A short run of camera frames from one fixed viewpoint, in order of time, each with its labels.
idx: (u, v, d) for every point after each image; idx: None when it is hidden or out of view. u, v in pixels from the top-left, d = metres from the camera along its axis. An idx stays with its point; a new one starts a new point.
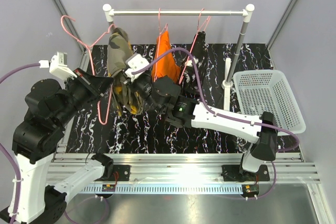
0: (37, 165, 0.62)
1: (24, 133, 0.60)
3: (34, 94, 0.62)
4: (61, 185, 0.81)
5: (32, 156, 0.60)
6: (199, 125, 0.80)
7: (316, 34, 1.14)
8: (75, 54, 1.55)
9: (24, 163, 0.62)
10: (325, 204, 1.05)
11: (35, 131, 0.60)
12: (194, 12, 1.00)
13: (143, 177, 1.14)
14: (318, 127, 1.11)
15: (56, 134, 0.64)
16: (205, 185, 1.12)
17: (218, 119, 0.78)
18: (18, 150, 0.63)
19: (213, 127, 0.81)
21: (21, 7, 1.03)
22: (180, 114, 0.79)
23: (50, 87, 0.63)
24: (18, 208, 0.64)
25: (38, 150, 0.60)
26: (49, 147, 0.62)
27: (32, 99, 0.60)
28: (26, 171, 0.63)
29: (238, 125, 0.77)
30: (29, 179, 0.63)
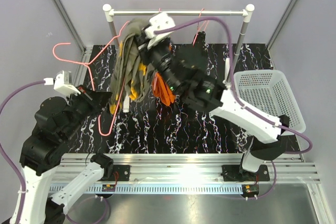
0: (42, 177, 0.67)
1: (32, 147, 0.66)
3: (43, 110, 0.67)
4: (59, 196, 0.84)
5: (39, 168, 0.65)
6: (221, 113, 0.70)
7: (316, 34, 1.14)
8: (75, 54, 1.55)
9: (31, 174, 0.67)
10: (326, 204, 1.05)
11: (42, 146, 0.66)
12: (194, 12, 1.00)
13: (143, 177, 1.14)
14: (318, 127, 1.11)
15: (62, 147, 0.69)
16: (204, 185, 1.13)
17: (244, 113, 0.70)
18: (25, 162, 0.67)
19: (232, 118, 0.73)
21: (21, 7, 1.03)
22: (205, 96, 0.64)
23: (59, 104, 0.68)
24: (20, 219, 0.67)
25: (44, 162, 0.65)
26: (55, 159, 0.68)
27: (42, 116, 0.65)
28: (32, 182, 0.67)
29: (261, 124, 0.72)
30: (34, 190, 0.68)
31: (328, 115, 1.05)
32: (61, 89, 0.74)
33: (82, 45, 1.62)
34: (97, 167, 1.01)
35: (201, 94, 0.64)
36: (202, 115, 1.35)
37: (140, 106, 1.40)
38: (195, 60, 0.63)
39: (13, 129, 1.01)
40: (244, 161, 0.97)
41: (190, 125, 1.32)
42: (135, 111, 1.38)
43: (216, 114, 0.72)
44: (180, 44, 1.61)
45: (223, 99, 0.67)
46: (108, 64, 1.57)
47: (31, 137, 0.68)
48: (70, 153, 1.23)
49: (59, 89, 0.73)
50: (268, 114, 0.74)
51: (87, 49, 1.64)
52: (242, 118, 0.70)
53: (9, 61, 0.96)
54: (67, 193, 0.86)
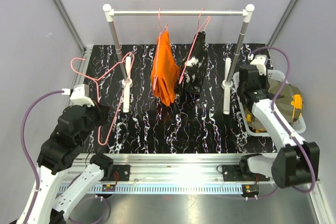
0: (57, 176, 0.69)
1: (50, 148, 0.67)
3: (65, 115, 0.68)
4: (59, 203, 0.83)
5: (55, 168, 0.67)
6: (257, 113, 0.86)
7: (316, 33, 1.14)
8: (75, 54, 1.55)
9: (45, 173, 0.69)
10: (326, 204, 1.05)
11: (59, 148, 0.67)
12: (193, 12, 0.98)
13: (143, 177, 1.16)
14: (318, 127, 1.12)
15: (76, 150, 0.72)
16: (204, 185, 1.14)
17: (272, 116, 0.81)
18: (42, 162, 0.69)
19: (264, 121, 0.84)
21: (20, 6, 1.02)
22: (251, 94, 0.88)
23: (78, 110, 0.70)
24: (27, 219, 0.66)
25: (60, 164, 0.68)
26: (70, 160, 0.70)
27: (63, 120, 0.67)
28: (45, 181, 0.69)
29: (280, 129, 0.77)
30: (49, 188, 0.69)
31: (328, 115, 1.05)
32: (78, 99, 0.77)
33: (82, 45, 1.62)
34: (97, 170, 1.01)
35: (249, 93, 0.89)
36: (202, 115, 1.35)
37: (140, 106, 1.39)
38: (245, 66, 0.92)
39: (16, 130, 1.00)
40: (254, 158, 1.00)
41: (190, 126, 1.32)
42: (135, 110, 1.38)
43: (256, 116, 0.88)
44: (180, 44, 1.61)
45: (261, 100, 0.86)
46: (108, 64, 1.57)
47: (49, 140, 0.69)
48: None
49: (75, 99, 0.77)
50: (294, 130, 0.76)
51: (87, 49, 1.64)
52: (269, 119, 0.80)
53: (8, 60, 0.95)
54: (67, 199, 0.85)
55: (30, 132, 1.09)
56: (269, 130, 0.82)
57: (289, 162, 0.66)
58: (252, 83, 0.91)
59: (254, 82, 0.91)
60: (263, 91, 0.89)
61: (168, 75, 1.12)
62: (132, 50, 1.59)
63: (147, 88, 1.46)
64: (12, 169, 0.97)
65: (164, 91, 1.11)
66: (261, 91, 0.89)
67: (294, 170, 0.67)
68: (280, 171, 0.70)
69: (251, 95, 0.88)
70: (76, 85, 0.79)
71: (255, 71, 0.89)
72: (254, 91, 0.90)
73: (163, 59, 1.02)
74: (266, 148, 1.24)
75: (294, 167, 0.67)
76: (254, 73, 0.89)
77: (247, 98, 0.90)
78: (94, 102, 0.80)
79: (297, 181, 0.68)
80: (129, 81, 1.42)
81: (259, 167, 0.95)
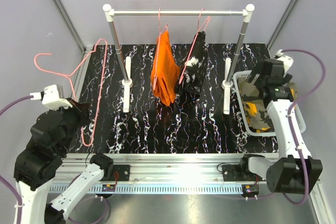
0: (38, 191, 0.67)
1: (24, 162, 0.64)
3: (38, 125, 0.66)
4: (59, 202, 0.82)
5: (33, 184, 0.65)
6: (271, 112, 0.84)
7: (316, 33, 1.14)
8: (75, 55, 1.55)
9: (25, 188, 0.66)
10: (326, 204, 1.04)
11: (36, 160, 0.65)
12: (193, 12, 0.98)
13: (143, 177, 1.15)
14: (318, 127, 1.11)
15: (55, 162, 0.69)
16: (204, 185, 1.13)
17: (285, 121, 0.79)
18: (19, 177, 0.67)
19: (275, 123, 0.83)
21: (21, 7, 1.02)
22: (271, 91, 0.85)
23: (55, 119, 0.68)
24: None
25: (38, 178, 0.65)
26: (49, 173, 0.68)
27: (37, 130, 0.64)
28: (28, 196, 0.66)
29: (289, 137, 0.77)
30: (32, 202, 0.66)
31: (327, 115, 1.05)
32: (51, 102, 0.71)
33: (82, 45, 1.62)
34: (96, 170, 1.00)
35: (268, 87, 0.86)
36: (202, 115, 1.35)
37: (140, 106, 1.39)
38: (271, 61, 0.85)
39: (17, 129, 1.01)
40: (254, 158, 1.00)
41: (190, 126, 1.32)
42: (135, 110, 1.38)
43: (270, 114, 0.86)
44: (180, 44, 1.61)
45: (280, 99, 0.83)
46: (108, 64, 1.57)
47: (25, 151, 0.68)
48: (71, 153, 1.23)
49: (49, 103, 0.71)
50: (302, 142, 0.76)
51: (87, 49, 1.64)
52: (281, 124, 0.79)
53: (9, 60, 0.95)
54: (66, 198, 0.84)
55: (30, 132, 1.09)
56: (277, 134, 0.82)
57: (284, 173, 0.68)
58: (275, 79, 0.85)
59: (279, 78, 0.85)
60: (284, 89, 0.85)
61: (168, 74, 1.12)
62: (132, 50, 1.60)
63: (147, 88, 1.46)
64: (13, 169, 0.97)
65: (164, 91, 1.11)
66: (283, 88, 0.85)
67: (289, 180, 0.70)
68: (274, 178, 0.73)
69: (271, 91, 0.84)
70: (48, 87, 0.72)
71: (280, 68, 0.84)
72: (276, 86, 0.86)
73: (163, 59, 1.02)
74: (266, 148, 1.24)
75: (289, 178, 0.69)
76: (279, 69, 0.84)
77: (266, 92, 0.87)
78: (72, 103, 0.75)
79: (287, 189, 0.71)
80: (129, 81, 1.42)
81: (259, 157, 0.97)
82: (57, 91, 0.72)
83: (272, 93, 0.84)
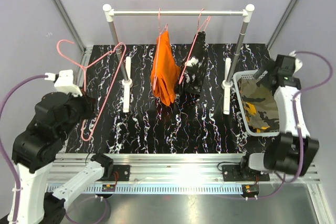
0: (36, 174, 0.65)
1: (23, 143, 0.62)
3: (44, 103, 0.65)
4: (60, 192, 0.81)
5: (32, 166, 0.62)
6: (277, 95, 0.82)
7: (316, 34, 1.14)
8: (75, 55, 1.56)
9: (24, 171, 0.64)
10: (326, 204, 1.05)
11: (35, 141, 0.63)
12: (193, 12, 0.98)
13: (143, 177, 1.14)
14: (318, 127, 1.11)
15: (56, 145, 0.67)
16: (204, 185, 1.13)
17: (289, 103, 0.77)
18: (18, 159, 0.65)
19: (279, 105, 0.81)
21: (21, 7, 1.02)
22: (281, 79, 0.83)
23: (60, 99, 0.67)
24: (17, 216, 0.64)
25: (37, 159, 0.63)
26: (48, 156, 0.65)
27: (42, 108, 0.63)
28: (25, 180, 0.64)
29: (290, 117, 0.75)
30: (31, 186, 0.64)
31: (327, 115, 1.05)
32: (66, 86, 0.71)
33: (82, 45, 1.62)
34: (96, 167, 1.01)
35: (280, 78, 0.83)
36: (202, 115, 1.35)
37: (140, 106, 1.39)
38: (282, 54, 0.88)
39: (17, 130, 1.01)
40: (254, 156, 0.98)
41: (190, 126, 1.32)
42: (135, 110, 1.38)
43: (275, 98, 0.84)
44: (180, 44, 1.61)
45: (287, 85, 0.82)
46: (108, 64, 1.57)
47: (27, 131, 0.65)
48: (71, 153, 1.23)
49: (61, 86, 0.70)
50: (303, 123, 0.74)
51: (87, 49, 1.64)
52: (284, 104, 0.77)
53: (9, 61, 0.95)
54: (68, 189, 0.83)
55: None
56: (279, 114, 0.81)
57: (280, 145, 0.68)
58: (286, 71, 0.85)
59: (290, 71, 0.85)
60: (293, 80, 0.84)
61: (168, 74, 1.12)
62: (132, 50, 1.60)
63: (147, 88, 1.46)
64: None
65: (164, 91, 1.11)
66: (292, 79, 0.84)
67: (284, 156, 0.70)
68: (270, 153, 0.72)
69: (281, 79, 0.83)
70: (63, 71, 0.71)
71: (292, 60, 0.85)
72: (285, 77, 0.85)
73: (163, 58, 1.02)
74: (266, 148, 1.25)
75: (283, 152, 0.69)
76: (290, 60, 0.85)
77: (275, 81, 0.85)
78: (82, 92, 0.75)
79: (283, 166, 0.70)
80: (129, 81, 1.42)
81: (257, 165, 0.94)
82: (72, 76, 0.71)
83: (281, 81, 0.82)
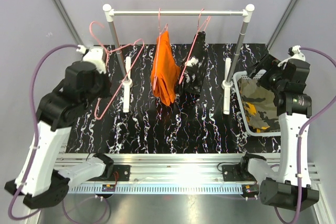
0: (56, 133, 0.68)
1: (50, 103, 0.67)
3: (73, 66, 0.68)
4: (65, 172, 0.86)
5: (54, 124, 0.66)
6: (282, 124, 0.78)
7: (316, 34, 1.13)
8: (75, 54, 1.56)
9: (45, 130, 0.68)
10: (325, 204, 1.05)
11: (60, 102, 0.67)
12: (193, 12, 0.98)
13: (143, 177, 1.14)
14: (318, 127, 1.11)
15: (78, 109, 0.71)
16: (204, 185, 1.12)
17: (293, 139, 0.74)
18: (41, 117, 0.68)
19: (283, 136, 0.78)
21: (20, 7, 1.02)
22: (289, 99, 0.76)
23: (88, 65, 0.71)
24: (26, 178, 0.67)
25: (61, 120, 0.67)
26: (71, 118, 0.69)
27: (71, 71, 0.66)
28: (44, 139, 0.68)
29: (291, 160, 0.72)
30: (48, 146, 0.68)
31: (327, 115, 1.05)
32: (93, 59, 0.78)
33: (82, 45, 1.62)
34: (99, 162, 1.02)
35: (287, 96, 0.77)
36: (202, 115, 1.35)
37: (140, 106, 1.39)
38: (295, 62, 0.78)
39: (18, 130, 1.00)
40: (254, 161, 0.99)
41: (190, 126, 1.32)
42: (135, 110, 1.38)
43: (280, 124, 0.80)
44: (180, 44, 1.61)
45: (295, 108, 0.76)
46: (108, 64, 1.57)
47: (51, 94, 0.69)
48: (71, 153, 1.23)
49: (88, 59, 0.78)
50: (305, 168, 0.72)
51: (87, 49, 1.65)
52: (288, 140, 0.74)
53: (9, 61, 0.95)
54: (72, 172, 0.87)
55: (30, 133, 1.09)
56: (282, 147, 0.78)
57: (277, 195, 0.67)
58: (296, 85, 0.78)
59: (301, 84, 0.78)
60: (304, 98, 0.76)
61: (168, 73, 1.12)
62: (132, 50, 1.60)
63: (147, 88, 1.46)
64: (14, 169, 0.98)
65: (164, 91, 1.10)
66: (303, 98, 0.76)
67: (280, 201, 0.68)
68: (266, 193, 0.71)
69: (289, 99, 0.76)
70: (94, 47, 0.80)
71: (305, 74, 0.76)
72: (295, 95, 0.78)
73: (163, 58, 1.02)
74: (266, 148, 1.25)
75: (280, 199, 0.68)
76: (302, 74, 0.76)
77: (282, 99, 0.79)
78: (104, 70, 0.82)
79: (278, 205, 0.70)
80: (129, 81, 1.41)
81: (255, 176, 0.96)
82: (101, 52, 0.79)
83: (289, 102, 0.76)
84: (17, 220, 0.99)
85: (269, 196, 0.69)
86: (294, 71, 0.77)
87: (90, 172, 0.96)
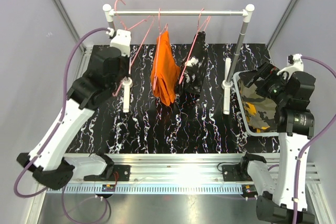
0: (82, 113, 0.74)
1: (82, 84, 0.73)
3: (103, 53, 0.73)
4: (72, 160, 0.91)
5: (83, 103, 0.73)
6: (282, 143, 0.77)
7: (316, 34, 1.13)
8: (75, 54, 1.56)
9: (73, 108, 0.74)
10: (326, 204, 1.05)
11: (90, 86, 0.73)
12: (193, 12, 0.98)
13: (143, 177, 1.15)
14: (318, 127, 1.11)
15: (105, 93, 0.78)
16: (203, 185, 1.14)
17: (292, 162, 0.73)
18: (71, 96, 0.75)
19: (282, 156, 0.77)
21: (20, 7, 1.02)
22: (291, 118, 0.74)
23: (116, 51, 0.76)
24: (42, 151, 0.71)
25: (90, 101, 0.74)
26: (98, 101, 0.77)
27: (100, 57, 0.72)
28: (70, 116, 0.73)
29: (289, 183, 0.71)
30: (71, 123, 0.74)
31: (327, 115, 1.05)
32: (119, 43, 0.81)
33: (82, 45, 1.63)
34: (102, 161, 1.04)
35: (289, 115, 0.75)
36: (202, 115, 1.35)
37: (140, 106, 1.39)
38: (300, 77, 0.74)
39: (18, 130, 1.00)
40: (255, 166, 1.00)
41: (190, 126, 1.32)
42: (135, 110, 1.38)
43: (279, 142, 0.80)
44: (180, 44, 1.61)
45: (295, 127, 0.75)
46: None
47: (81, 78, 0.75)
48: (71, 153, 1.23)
49: (116, 43, 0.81)
50: (302, 192, 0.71)
51: (87, 49, 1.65)
52: (287, 162, 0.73)
53: (9, 61, 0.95)
54: (77, 162, 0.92)
55: (31, 132, 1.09)
56: (280, 167, 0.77)
57: (272, 216, 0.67)
58: (299, 101, 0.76)
59: (303, 100, 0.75)
60: (305, 117, 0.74)
61: (168, 73, 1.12)
62: (132, 50, 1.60)
63: (147, 88, 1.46)
64: (14, 169, 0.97)
65: (164, 91, 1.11)
66: (305, 116, 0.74)
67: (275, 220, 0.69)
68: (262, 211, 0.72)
69: (291, 118, 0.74)
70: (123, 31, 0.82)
71: (310, 91, 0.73)
72: (296, 113, 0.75)
73: (163, 58, 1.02)
74: (266, 148, 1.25)
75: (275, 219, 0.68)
76: (307, 92, 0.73)
77: (283, 117, 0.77)
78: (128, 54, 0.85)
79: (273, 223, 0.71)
80: (129, 81, 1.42)
81: (255, 179, 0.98)
82: (129, 37, 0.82)
83: (290, 121, 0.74)
84: (17, 220, 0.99)
85: (264, 215, 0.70)
86: (297, 87, 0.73)
87: (91, 167, 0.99)
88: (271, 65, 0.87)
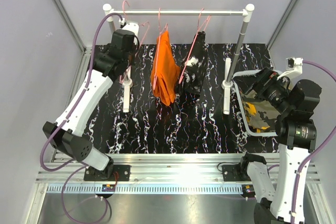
0: (106, 80, 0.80)
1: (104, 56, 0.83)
3: (119, 31, 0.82)
4: None
5: (106, 71, 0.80)
6: (282, 152, 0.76)
7: (315, 34, 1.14)
8: (75, 54, 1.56)
9: (96, 76, 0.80)
10: (326, 204, 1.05)
11: (110, 60, 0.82)
12: (193, 12, 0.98)
13: (143, 177, 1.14)
14: (318, 127, 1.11)
15: (123, 65, 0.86)
16: (203, 185, 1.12)
17: (291, 175, 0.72)
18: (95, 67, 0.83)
19: (281, 166, 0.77)
21: (20, 7, 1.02)
22: (292, 129, 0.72)
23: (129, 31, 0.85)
24: (70, 115, 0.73)
25: (111, 70, 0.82)
26: (118, 72, 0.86)
27: (117, 34, 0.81)
28: (94, 83, 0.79)
29: (286, 196, 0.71)
30: (96, 90, 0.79)
31: (327, 115, 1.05)
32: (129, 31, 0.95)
33: (82, 45, 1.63)
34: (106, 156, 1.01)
35: (290, 126, 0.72)
36: (202, 115, 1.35)
37: (140, 106, 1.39)
38: (305, 89, 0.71)
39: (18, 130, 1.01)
40: (253, 167, 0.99)
41: (190, 126, 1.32)
42: (135, 110, 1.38)
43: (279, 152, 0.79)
44: (180, 44, 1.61)
45: (296, 138, 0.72)
46: None
47: (100, 54, 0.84)
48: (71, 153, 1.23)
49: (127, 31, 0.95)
50: (300, 205, 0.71)
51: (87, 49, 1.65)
52: (286, 176, 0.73)
53: (9, 61, 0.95)
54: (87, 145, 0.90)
55: (31, 132, 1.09)
56: (279, 177, 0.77)
57: None
58: (302, 113, 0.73)
59: (307, 112, 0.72)
60: (307, 128, 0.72)
61: (168, 73, 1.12)
62: None
63: (147, 88, 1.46)
64: (14, 169, 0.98)
65: (164, 91, 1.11)
66: (307, 128, 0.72)
67: None
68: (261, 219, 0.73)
69: (292, 129, 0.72)
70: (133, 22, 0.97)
71: (315, 104, 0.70)
72: (298, 125, 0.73)
73: (163, 58, 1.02)
74: (266, 148, 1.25)
75: None
76: (311, 104, 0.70)
77: (284, 128, 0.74)
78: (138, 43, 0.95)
79: None
80: (129, 81, 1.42)
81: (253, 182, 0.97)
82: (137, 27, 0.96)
83: (291, 134, 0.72)
84: (17, 220, 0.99)
85: None
86: (302, 100, 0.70)
87: (98, 156, 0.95)
88: (270, 71, 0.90)
